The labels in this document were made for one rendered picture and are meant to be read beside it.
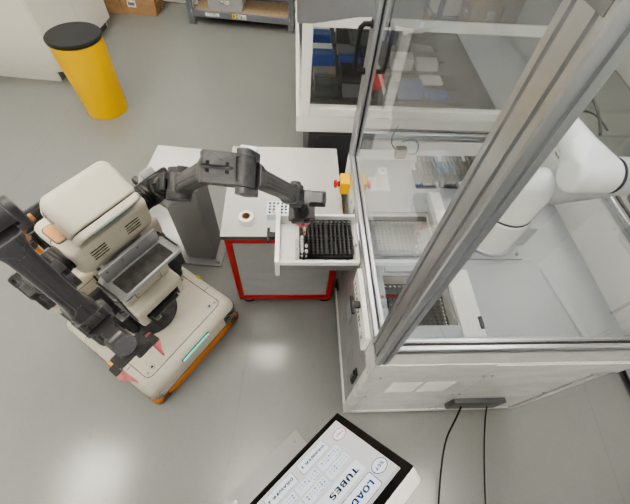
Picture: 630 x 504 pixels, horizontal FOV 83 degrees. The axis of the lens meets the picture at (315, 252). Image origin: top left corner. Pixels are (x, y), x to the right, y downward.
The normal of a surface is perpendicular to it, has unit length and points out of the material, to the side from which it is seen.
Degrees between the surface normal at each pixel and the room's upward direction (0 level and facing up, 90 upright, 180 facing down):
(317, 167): 0
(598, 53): 90
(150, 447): 0
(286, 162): 0
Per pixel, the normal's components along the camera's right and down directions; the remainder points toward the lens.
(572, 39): -1.00, 0.00
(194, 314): 0.06, -0.56
